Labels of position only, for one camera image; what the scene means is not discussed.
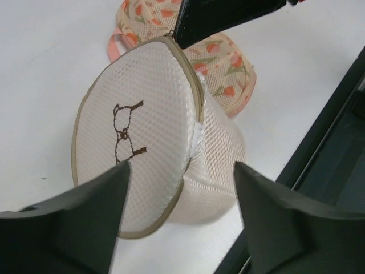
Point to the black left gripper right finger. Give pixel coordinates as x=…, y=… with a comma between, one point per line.
x=291, y=233

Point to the floral mesh laundry bag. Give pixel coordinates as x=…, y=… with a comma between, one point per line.
x=229, y=75

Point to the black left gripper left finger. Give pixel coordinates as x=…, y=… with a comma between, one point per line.
x=74, y=232

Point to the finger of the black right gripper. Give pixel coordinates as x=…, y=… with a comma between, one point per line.
x=199, y=19

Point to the aluminium table edge rail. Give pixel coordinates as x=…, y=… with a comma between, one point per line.
x=328, y=165

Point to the white mesh laundry bag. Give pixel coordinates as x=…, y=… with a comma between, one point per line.
x=151, y=108

